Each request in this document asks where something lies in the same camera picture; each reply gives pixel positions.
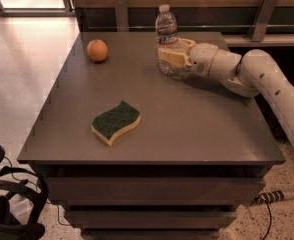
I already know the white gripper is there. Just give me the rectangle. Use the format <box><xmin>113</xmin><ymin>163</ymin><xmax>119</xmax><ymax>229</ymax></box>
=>
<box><xmin>158</xmin><ymin>38</ymin><xmax>219</xmax><ymax>77</ymax></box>

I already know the clear plastic water bottle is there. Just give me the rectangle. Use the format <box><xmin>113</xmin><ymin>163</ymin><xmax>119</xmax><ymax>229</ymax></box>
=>
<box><xmin>155</xmin><ymin>4</ymin><xmax>187</xmax><ymax>80</ymax></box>

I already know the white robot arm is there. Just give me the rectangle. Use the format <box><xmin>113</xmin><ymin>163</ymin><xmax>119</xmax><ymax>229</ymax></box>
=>
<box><xmin>157</xmin><ymin>38</ymin><xmax>294</xmax><ymax>148</ymax></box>

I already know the orange fruit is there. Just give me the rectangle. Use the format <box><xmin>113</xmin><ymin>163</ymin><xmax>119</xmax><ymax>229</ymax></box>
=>
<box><xmin>87</xmin><ymin>39</ymin><xmax>108</xmax><ymax>62</ymax></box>

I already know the green and yellow sponge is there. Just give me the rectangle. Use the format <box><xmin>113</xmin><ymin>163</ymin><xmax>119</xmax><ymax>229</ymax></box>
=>
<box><xmin>91</xmin><ymin>101</ymin><xmax>141</xmax><ymax>147</ymax></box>

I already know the grey drawer cabinet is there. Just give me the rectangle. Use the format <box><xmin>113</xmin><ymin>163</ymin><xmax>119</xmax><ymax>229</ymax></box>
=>
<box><xmin>19</xmin><ymin>32</ymin><xmax>284</xmax><ymax>240</ymax></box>

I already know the striped power strip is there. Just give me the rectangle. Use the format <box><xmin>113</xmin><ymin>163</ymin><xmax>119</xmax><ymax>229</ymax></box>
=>
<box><xmin>252</xmin><ymin>190</ymin><xmax>294</xmax><ymax>205</ymax></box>

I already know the black VR headset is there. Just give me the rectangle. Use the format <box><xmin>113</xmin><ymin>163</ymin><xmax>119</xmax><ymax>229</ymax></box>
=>
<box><xmin>0</xmin><ymin>145</ymin><xmax>48</xmax><ymax>240</ymax></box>

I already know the right metal bracket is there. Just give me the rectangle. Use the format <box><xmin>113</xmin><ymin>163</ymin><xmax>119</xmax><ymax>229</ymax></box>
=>
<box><xmin>248</xmin><ymin>0</ymin><xmax>278</xmax><ymax>42</ymax></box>

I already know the metal bracket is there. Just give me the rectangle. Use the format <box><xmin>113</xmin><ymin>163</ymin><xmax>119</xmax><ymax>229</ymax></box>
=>
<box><xmin>248</xmin><ymin>0</ymin><xmax>278</xmax><ymax>42</ymax></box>
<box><xmin>114</xmin><ymin>0</ymin><xmax>129</xmax><ymax>32</ymax></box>

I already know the left metal bracket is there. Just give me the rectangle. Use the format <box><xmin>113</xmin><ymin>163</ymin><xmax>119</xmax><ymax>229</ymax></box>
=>
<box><xmin>114</xmin><ymin>0</ymin><xmax>129</xmax><ymax>32</ymax></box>

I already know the metal rail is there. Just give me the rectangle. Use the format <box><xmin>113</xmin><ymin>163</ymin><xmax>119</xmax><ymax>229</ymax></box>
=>
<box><xmin>85</xmin><ymin>24</ymin><xmax>294</xmax><ymax>33</ymax></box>

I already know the black cable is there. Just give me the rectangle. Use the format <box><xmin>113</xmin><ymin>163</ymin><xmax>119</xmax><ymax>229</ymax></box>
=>
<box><xmin>260</xmin><ymin>201</ymin><xmax>273</xmax><ymax>240</ymax></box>

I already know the thin grey cable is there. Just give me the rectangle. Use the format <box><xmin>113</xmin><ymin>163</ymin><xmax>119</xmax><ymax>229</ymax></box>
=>
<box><xmin>50</xmin><ymin>202</ymin><xmax>71</xmax><ymax>227</ymax></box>

